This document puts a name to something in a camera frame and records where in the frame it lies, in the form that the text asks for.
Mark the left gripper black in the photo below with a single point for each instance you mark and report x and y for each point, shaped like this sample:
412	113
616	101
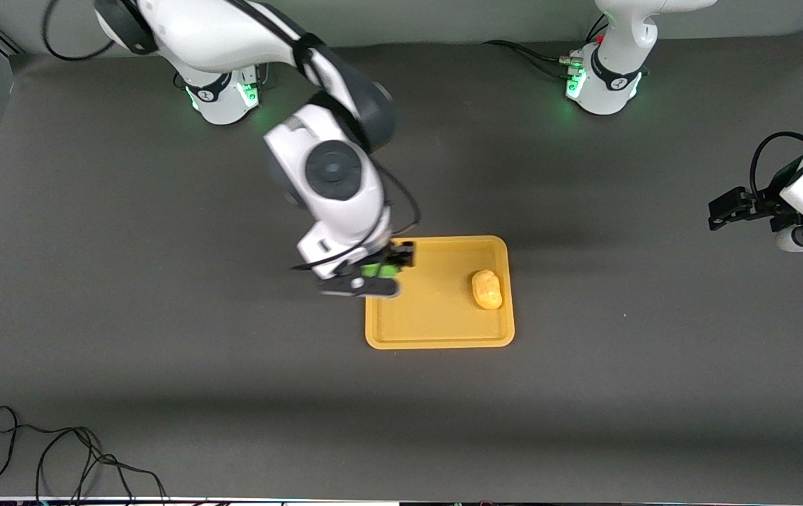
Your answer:
761	204

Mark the green toy apple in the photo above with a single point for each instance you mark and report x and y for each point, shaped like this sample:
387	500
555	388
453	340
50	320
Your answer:
373	270

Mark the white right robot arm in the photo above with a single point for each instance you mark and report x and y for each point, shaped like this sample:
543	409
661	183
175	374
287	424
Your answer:
335	204

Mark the yellow plastic tray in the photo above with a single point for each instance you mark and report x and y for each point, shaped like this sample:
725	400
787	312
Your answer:
437	313

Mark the yellow toy potato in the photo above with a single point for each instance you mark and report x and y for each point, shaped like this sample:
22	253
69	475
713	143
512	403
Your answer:
487	289

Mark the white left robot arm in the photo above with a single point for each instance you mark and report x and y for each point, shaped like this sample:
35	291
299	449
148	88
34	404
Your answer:
616	42

